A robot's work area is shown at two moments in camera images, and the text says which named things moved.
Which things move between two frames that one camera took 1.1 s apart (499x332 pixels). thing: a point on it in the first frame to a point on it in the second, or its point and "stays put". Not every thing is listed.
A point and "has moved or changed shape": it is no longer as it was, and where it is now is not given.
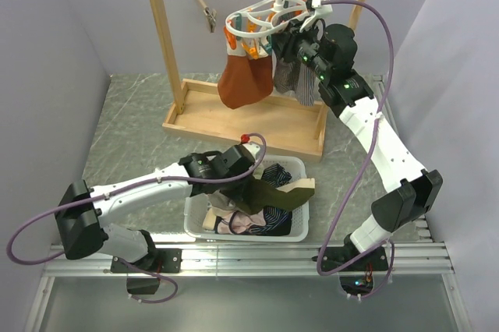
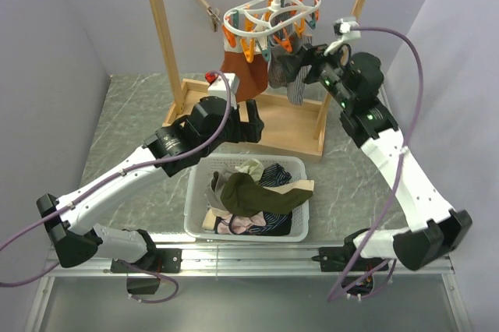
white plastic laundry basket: x=197 y=205 stays put
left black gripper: x=237 y=193 to x=247 y=131
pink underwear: x=237 y=223 stays put
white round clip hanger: x=256 y=23 stays put
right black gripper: x=284 y=43 to x=309 y=55
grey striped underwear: x=289 y=75 has moved or changed shape
